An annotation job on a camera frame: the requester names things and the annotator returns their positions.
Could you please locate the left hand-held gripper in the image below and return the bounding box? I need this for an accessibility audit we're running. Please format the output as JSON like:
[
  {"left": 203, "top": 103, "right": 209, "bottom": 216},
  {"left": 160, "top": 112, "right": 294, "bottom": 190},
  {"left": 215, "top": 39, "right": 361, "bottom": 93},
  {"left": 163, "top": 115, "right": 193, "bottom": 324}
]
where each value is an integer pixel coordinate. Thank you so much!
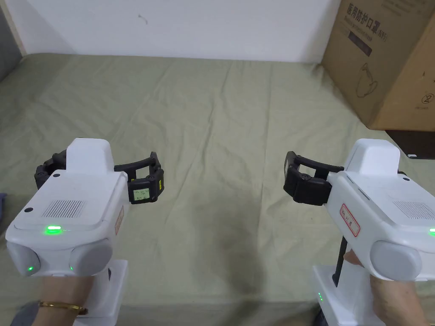
[{"left": 5, "top": 137, "right": 166, "bottom": 321}]

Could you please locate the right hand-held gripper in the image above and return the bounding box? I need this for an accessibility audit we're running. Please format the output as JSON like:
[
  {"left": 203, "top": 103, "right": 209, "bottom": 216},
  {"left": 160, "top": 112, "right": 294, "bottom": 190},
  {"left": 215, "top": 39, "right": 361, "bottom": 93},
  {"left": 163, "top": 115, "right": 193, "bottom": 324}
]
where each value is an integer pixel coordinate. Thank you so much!
[{"left": 283, "top": 138, "right": 435, "bottom": 326}]

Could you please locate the person's left forearm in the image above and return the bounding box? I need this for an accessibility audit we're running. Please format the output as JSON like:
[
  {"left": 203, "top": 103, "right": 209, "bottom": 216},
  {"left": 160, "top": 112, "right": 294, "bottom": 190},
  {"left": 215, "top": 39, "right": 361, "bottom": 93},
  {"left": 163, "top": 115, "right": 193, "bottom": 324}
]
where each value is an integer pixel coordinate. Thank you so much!
[{"left": 9, "top": 300, "right": 90, "bottom": 326}]

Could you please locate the person's left hand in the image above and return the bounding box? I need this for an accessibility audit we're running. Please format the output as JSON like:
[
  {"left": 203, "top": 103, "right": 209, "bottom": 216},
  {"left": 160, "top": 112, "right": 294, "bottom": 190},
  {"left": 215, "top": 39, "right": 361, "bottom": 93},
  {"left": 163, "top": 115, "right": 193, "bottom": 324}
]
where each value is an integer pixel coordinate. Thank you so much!
[{"left": 37, "top": 275, "right": 99, "bottom": 310}]

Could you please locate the person's right hand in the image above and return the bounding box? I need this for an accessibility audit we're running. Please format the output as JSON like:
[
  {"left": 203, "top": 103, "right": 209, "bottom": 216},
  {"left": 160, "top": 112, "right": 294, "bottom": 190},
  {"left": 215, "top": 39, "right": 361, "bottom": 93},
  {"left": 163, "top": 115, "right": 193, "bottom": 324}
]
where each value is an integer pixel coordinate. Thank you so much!
[{"left": 343, "top": 251, "right": 435, "bottom": 326}]

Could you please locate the brown cardboard carton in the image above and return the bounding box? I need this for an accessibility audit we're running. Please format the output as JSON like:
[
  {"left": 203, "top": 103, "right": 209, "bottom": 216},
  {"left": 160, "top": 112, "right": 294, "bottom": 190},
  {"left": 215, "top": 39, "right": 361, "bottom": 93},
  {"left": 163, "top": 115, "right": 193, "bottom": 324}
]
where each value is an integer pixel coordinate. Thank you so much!
[{"left": 321, "top": 0, "right": 435, "bottom": 132}]

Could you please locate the bed with pale green sheet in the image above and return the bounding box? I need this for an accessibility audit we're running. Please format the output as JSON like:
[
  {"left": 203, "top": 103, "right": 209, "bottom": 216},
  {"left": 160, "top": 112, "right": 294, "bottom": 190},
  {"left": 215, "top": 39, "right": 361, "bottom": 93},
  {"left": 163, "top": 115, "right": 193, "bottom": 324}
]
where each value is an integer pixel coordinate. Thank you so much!
[{"left": 0, "top": 52, "right": 435, "bottom": 326}]

